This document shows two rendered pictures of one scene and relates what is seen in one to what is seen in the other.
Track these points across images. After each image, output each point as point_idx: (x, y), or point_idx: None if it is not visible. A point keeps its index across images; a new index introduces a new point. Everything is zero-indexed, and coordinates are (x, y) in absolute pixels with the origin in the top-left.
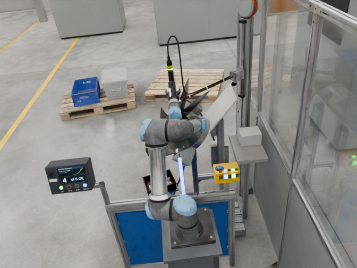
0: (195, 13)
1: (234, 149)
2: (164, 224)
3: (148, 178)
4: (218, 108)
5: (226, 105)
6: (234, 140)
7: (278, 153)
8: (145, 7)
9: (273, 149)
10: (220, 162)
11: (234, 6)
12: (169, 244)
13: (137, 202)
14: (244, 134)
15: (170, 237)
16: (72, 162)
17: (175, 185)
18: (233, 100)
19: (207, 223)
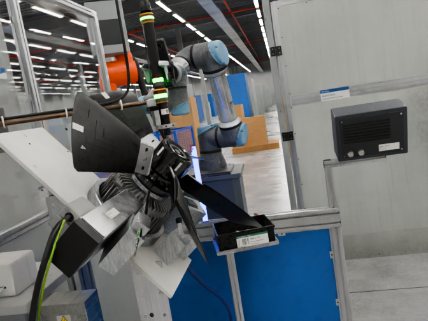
0: None
1: (58, 275)
2: (237, 171)
3: (263, 232)
4: (60, 165)
5: (53, 147)
6: (31, 292)
7: (28, 221)
8: None
9: (13, 244)
10: None
11: None
12: (235, 166)
13: (282, 211)
14: (20, 251)
15: (234, 168)
16: (355, 106)
17: (215, 228)
18: (43, 132)
19: (192, 171)
